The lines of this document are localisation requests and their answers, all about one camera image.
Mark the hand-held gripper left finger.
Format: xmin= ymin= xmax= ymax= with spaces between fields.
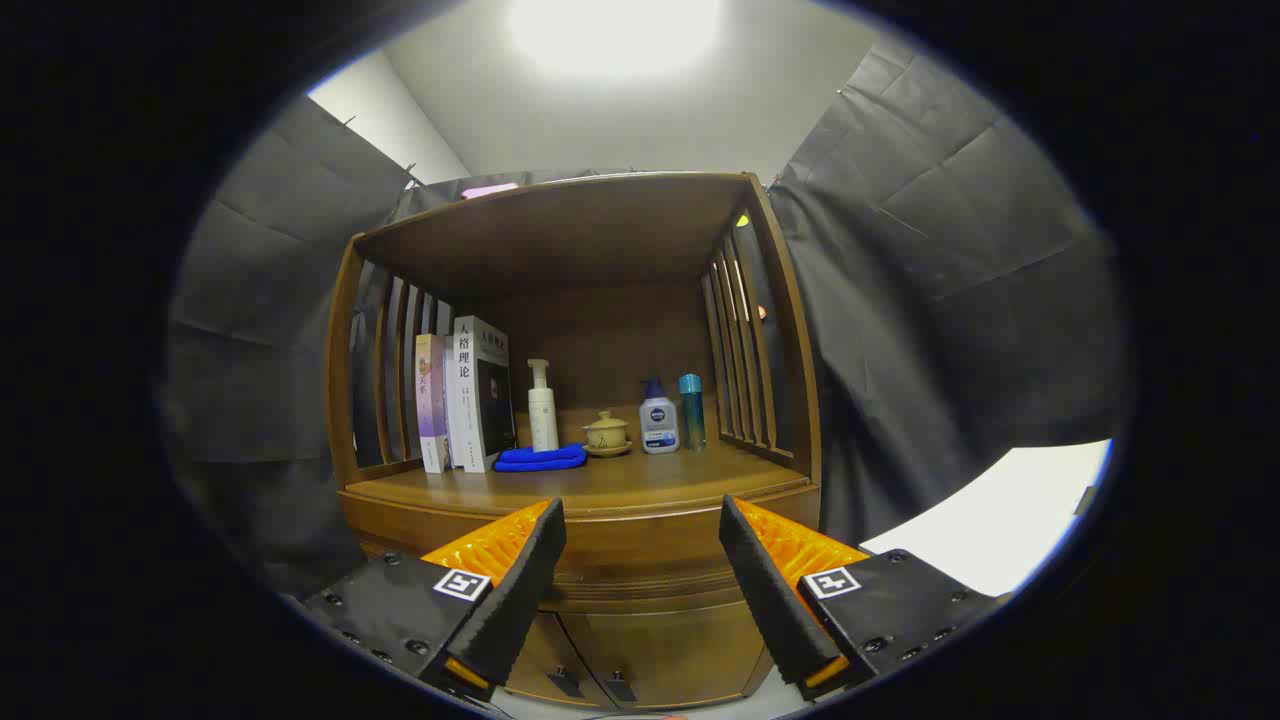
xmin=300 ymin=498 xmax=567 ymax=701

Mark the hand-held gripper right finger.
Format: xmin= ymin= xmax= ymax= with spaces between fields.
xmin=718 ymin=494 xmax=1006 ymax=701

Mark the wooden drawer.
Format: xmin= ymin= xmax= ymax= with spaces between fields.
xmin=340 ymin=488 xmax=821 ymax=613

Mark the wooden countertop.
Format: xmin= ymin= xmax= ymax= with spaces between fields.
xmin=345 ymin=440 xmax=811 ymax=516

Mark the wooden cabinet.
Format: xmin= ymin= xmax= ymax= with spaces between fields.
xmin=322 ymin=172 xmax=823 ymax=711

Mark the blue folded cloth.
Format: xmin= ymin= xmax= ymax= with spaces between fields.
xmin=494 ymin=443 xmax=589 ymax=473

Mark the yellow lidded tea cup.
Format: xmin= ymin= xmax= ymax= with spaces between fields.
xmin=582 ymin=410 xmax=633 ymax=458

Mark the white pump bottle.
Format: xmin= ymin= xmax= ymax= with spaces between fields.
xmin=527 ymin=359 xmax=560 ymax=453

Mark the teal bottle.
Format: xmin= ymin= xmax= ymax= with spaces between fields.
xmin=679 ymin=373 xmax=707 ymax=451

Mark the thin white book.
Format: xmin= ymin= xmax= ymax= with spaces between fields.
xmin=443 ymin=335 xmax=463 ymax=469

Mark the thick white book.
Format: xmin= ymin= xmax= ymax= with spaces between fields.
xmin=452 ymin=316 xmax=518 ymax=474

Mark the white bottle blue cap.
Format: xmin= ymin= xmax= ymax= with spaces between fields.
xmin=639 ymin=378 xmax=681 ymax=455

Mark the purple book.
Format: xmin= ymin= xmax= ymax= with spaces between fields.
xmin=415 ymin=333 xmax=451 ymax=474

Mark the white appliance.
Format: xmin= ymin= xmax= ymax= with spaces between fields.
xmin=860 ymin=438 xmax=1113 ymax=598

